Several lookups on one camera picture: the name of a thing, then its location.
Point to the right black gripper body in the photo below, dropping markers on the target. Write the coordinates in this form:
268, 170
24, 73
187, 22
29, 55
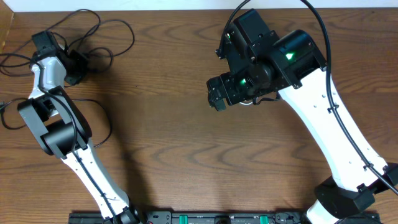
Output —
237, 87

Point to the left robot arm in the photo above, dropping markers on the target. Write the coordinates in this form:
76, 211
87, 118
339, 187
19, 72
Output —
61, 130

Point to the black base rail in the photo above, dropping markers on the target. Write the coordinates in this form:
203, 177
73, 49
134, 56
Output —
166, 217

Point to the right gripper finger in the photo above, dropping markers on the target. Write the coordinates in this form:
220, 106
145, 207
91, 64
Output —
219, 104
215, 89

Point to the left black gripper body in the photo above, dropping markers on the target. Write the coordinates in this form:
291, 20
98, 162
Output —
76, 66

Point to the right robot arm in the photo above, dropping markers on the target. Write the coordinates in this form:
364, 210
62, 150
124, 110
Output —
294, 69

